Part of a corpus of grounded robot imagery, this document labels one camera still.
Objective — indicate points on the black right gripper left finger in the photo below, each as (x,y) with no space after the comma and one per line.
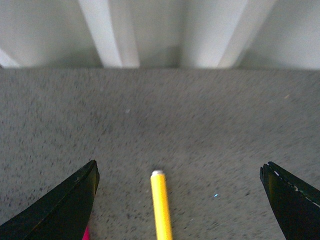
(61,214)

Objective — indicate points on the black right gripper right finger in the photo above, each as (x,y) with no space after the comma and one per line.
(295,203)

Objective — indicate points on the pink highlighter pen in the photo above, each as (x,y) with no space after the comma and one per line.
(86,235)

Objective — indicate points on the yellow highlighter pen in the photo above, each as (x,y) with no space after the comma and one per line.
(161,209)

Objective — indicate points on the white pleated curtain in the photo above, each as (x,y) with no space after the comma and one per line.
(204,34)

